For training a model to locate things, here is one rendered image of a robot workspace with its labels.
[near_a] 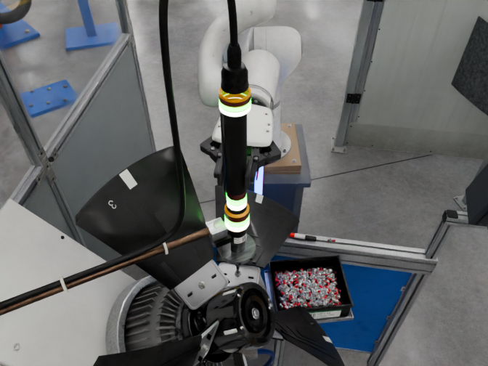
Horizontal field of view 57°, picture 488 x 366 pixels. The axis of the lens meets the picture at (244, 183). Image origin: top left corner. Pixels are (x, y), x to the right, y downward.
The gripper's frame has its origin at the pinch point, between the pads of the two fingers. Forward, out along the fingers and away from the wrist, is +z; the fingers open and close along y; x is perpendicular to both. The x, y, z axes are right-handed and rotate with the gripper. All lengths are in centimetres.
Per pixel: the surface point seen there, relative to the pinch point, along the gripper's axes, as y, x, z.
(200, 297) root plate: 5.6, -26.2, 8.2
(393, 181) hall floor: -71, -148, -153
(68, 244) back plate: 34.1, -23.9, 1.9
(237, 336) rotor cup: -2.5, -26.1, 14.8
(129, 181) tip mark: 19.0, -6.1, -1.2
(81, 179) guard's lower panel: 70, -72, -59
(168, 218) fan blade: 12.2, -12.5, 1.1
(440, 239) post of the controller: -53, -53, -35
